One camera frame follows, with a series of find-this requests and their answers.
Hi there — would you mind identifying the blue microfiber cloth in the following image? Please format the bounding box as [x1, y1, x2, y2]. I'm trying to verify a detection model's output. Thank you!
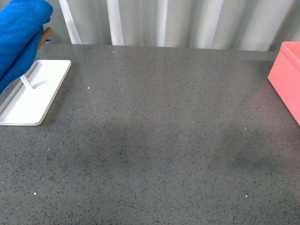
[0, 0, 53, 92]

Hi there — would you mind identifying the white rack with wooden bars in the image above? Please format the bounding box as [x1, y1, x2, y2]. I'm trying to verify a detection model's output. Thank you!
[0, 60, 71, 126]

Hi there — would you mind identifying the pink plastic box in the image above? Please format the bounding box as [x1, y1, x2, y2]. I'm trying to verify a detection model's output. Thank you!
[268, 42, 300, 123]

